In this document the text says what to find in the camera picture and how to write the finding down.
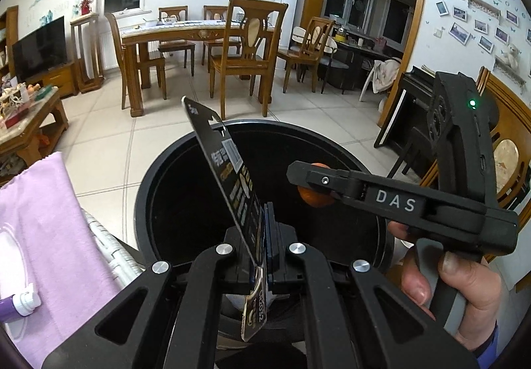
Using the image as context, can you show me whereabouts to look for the person's right hand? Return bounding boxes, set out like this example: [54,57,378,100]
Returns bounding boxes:
[388,223,503,353]

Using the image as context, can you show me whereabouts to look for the orange tangerine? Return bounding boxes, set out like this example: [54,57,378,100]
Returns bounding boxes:
[298,163,339,209]

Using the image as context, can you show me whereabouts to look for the wooden television stand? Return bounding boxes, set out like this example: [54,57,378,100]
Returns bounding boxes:
[41,62,79,98]

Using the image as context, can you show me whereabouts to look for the tall wooden plant stand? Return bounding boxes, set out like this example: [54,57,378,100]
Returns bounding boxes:
[70,13,104,94]

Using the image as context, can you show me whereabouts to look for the purple cloth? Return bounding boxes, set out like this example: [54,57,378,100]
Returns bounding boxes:
[0,151,125,357]

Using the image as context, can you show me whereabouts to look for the black piano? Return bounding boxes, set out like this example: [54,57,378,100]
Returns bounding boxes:
[373,65,441,151]

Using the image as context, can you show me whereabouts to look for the wooden model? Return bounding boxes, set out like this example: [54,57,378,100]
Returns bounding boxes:
[0,87,24,116]

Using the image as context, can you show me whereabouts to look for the wooden dining table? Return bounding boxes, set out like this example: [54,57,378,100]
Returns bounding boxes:
[120,20,276,117]

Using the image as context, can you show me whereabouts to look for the white woven table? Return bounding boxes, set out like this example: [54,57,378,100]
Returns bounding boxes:
[81,207,146,291]

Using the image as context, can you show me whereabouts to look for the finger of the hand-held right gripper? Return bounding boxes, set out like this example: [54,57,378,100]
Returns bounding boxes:
[286,161,366,201]

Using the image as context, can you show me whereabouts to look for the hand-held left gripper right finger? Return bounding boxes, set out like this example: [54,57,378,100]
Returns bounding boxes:
[265,205,480,369]

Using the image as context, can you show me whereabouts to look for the black television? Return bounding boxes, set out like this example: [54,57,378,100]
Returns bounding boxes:
[12,15,68,81]

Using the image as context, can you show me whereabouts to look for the person's right forearm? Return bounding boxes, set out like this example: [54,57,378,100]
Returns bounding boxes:
[472,319,505,369]

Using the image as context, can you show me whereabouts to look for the white wall shelf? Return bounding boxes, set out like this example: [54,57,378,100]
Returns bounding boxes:
[493,58,531,86]

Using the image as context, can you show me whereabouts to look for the white teddy bear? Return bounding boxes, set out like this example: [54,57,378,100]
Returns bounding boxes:
[498,43,522,69]

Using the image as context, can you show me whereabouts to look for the wooden dining chair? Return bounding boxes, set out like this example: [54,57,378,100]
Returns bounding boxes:
[208,0,289,121]
[105,12,167,110]
[158,6,196,77]
[202,5,242,73]
[277,16,337,95]

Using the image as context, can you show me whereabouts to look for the purple tube white cap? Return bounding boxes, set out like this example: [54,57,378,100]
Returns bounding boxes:
[0,284,42,322]

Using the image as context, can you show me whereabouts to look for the wooden coffee table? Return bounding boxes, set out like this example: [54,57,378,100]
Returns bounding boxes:
[0,85,69,177]

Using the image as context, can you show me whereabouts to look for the black trash bin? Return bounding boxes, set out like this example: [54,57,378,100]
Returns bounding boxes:
[133,118,401,353]

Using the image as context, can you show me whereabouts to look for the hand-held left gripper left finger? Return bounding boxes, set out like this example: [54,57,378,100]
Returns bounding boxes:
[41,226,256,369]

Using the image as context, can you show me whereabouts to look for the black card package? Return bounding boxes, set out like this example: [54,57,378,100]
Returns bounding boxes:
[182,96,271,342]

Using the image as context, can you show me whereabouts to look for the glazed balcony windows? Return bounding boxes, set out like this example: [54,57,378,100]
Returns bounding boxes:
[328,0,416,50]

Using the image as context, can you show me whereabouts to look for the wooden chair with cream back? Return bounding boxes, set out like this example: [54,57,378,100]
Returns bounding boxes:
[419,66,531,270]

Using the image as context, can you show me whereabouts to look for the dark round side table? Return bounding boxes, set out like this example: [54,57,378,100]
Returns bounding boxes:
[319,37,399,95]

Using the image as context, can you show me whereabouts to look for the white infant seat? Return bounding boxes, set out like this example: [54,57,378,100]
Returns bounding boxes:
[359,58,404,101]

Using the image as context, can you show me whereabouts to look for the wall photo frames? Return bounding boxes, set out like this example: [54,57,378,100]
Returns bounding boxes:
[433,0,531,55]

